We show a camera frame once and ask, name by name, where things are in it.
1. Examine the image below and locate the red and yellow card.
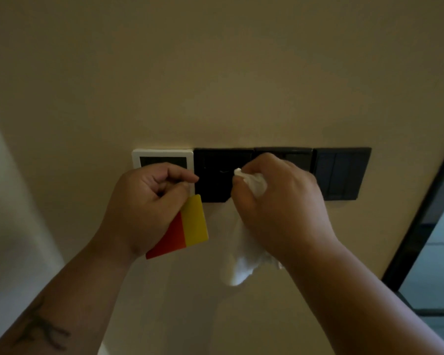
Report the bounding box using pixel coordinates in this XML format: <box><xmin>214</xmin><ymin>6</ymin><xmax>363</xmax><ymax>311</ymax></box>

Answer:
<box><xmin>146</xmin><ymin>194</ymin><xmax>209</xmax><ymax>260</ymax></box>

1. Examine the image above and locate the person's left hand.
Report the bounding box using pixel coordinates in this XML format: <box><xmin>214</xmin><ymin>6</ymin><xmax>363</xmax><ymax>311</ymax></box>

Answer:
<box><xmin>95</xmin><ymin>162</ymin><xmax>200</xmax><ymax>261</ymax></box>

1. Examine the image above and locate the person's right hand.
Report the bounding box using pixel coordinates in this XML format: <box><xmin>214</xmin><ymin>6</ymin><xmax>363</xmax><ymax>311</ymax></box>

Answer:
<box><xmin>230</xmin><ymin>152</ymin><xmax>340</xmax><ymax>270</ymax></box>

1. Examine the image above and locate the white cloth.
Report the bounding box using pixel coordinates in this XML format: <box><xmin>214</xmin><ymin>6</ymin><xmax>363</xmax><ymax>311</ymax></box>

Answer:
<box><xmin>218</xmin><ymin>168</ymin><xmax>286</xmax><ymax>287</ymax></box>

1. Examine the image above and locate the person's right forearm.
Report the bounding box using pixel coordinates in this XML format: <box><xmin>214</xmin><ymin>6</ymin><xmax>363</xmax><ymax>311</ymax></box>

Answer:
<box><xmin>281</xmin><ymin>236</ymin><xmax>444</xmax><ymax>355</ymax></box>

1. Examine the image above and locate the black door frame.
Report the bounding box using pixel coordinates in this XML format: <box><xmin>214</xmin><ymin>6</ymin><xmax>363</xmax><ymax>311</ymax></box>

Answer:
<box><xmin>383</xmin><ymin>132</ymin><xmax>444</xmax><ymax>318</ymax></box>

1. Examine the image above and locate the person's left forearm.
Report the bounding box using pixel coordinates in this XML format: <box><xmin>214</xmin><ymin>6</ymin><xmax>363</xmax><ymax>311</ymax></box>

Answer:
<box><xmin>0</xmin><ymin>233</ymin><xmax>135</xmax><ymax>355</ymax></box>

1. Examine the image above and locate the white framed wall panel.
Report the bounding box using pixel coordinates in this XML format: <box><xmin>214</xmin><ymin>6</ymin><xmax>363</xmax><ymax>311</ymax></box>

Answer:
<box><xmin>132</xmin><ymin>148</ymin><xmax>196</xmax><ymax>197</ymax></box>

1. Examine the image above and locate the black wall switch panel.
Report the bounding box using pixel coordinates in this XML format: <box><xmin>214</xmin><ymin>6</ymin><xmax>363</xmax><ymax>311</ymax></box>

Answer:
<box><xmin>193</xmin><ymin>147</ymin><xmax>257</xmax><ymax>204</ymax></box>
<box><xmin>253</xmin><ymin>146</ymin><xmax>316</xmax><ymax>183</ymax></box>
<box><xmin>312</xmin><ymin>146</ymin><xmax>372</xmax><ymax>202</ymax></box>

